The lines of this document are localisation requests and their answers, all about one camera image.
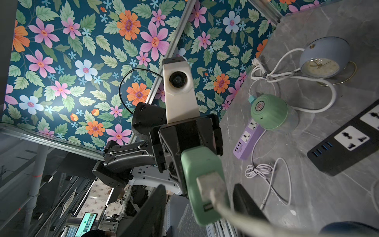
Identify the purple power strip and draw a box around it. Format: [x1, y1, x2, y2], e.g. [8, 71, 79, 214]
[233, 119, 266, 161]

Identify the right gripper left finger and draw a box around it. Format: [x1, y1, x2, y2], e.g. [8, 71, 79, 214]
[116, 185, 166, 237]

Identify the pale blue table clock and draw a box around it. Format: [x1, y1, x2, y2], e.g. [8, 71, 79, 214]
[300, 37, 358, 86]

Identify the green meat grinder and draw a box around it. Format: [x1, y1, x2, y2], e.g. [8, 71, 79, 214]
[251, 94, 299, 133]

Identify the blue meat grinder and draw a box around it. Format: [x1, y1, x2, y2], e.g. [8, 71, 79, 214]
[319, 221, 379, 236]

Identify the white power cord left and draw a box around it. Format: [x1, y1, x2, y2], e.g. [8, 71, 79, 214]
[250, 47, 338, 114]

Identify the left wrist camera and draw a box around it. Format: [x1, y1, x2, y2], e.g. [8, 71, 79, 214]
[162, 57, 200, 123]

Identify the green charger adapter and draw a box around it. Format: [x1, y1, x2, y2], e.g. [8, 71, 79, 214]
[181, 146, 230, 227]
[248, 95, 257, 105]

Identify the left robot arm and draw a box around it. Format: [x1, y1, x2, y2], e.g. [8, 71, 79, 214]
[92, 102, 223, 196]

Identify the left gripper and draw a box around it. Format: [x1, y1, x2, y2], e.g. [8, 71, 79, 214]
[149, 114, 224, 196]

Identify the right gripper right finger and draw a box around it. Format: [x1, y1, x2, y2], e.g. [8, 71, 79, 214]
[233, 184, 268, 222]

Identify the black power strip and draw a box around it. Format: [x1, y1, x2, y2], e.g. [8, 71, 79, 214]
[307, 100, 379, 176]

